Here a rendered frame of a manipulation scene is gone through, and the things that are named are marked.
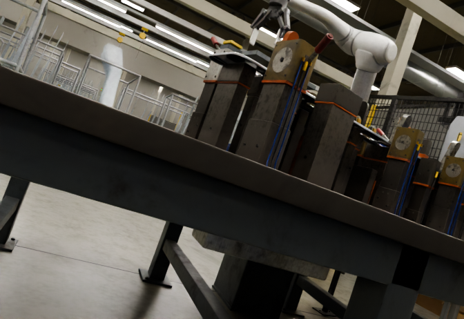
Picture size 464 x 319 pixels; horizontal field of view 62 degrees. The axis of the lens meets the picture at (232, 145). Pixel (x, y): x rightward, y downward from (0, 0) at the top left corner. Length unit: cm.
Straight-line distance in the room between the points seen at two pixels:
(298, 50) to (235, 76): 22
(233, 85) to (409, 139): 71
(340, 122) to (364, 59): 85
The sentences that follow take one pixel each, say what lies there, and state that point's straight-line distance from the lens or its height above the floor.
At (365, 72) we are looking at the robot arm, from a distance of 206.
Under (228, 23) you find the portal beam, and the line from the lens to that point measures 777.
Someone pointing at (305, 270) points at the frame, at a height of 51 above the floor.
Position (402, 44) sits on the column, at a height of 488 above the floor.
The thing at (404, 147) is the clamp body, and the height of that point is 97.
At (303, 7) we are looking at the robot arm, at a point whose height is 153.
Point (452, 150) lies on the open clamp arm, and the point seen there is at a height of 107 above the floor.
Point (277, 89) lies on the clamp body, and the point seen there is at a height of 92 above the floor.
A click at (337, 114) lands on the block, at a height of 94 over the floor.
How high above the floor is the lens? 68
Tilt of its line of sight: 4 degrees up
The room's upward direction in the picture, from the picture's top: 20 degrees clockwise
